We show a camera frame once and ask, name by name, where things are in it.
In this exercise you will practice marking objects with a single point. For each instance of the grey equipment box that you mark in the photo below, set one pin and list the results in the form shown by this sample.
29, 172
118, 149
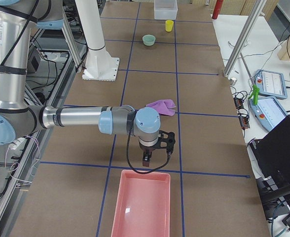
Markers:
33, 61

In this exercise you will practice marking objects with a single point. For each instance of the teach pendant tablet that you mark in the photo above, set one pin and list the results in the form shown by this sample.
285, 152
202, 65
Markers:
268, 111
271, 84

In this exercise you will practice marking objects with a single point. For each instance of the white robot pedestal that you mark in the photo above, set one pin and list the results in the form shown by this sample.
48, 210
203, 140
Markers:
99, 64

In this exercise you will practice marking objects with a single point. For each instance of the black laptop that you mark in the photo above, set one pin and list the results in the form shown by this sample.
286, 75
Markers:
272, 152

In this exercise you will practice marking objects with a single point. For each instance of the red cylinder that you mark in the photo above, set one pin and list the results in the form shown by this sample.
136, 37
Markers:
217, 9

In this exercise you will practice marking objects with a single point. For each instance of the mint green bowl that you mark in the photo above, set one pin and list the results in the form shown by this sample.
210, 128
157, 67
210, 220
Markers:
148, 40

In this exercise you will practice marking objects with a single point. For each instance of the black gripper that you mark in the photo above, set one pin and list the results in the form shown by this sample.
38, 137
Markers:
147, 149

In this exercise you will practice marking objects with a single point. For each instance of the purple microfiber cloth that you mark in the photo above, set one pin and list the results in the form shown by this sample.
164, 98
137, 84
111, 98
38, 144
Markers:
163, 107

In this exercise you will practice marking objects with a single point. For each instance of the green handled reacher grabber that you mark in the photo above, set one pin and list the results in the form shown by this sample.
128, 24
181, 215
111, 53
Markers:
255, 90

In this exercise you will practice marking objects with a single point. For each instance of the small silver cylinder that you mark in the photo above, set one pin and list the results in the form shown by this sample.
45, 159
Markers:
233, 81

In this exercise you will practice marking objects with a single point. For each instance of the lower teach pendant tablet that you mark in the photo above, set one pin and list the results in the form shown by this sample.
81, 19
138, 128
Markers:
268, 111

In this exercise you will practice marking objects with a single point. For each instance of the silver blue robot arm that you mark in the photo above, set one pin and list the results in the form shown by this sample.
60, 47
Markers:
17, 119

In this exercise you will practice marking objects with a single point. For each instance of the pink plastic bin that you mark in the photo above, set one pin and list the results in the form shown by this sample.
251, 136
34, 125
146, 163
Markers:
143, 205

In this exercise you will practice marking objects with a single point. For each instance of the black electronics board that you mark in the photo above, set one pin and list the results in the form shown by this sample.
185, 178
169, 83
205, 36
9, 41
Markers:
238, 103

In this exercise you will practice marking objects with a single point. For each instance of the yellow plastic cup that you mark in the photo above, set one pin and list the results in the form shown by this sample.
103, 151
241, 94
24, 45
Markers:
169, 25

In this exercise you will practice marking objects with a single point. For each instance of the aluminium frame post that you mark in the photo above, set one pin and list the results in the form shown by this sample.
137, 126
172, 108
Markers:
248, 26

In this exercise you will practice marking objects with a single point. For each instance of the clear plastic box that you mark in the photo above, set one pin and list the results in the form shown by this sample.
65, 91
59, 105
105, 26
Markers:
165, 9

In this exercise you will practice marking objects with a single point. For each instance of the upper teach pendant tablet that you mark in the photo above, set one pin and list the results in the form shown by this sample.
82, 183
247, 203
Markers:
271, 84

